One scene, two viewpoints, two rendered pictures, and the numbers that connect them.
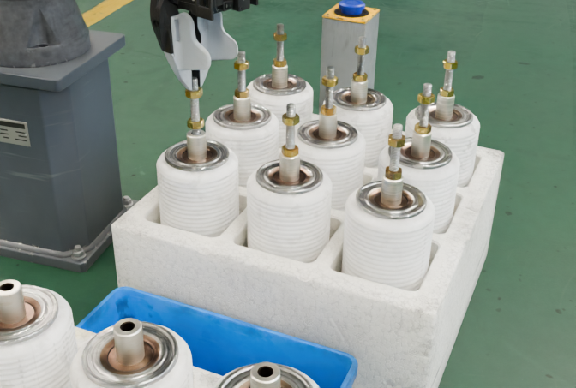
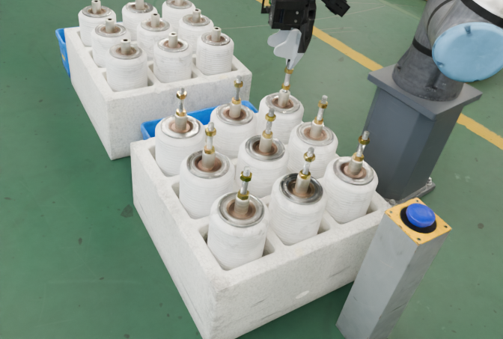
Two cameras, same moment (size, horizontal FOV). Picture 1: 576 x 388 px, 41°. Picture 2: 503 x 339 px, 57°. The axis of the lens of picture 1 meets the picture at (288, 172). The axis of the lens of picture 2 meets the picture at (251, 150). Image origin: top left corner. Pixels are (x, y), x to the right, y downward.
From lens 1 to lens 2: 1.36 m
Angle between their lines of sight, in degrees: 93
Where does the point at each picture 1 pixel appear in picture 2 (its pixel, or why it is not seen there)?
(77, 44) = (403, 81)
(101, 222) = not seen: hidden behind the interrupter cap
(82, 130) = (377, 120)
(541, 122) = not seen: outside the picture
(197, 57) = (275, 40)
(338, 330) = not seen: hidden behind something
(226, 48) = (281, 50)
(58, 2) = (416, 55)
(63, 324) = (202, 45)
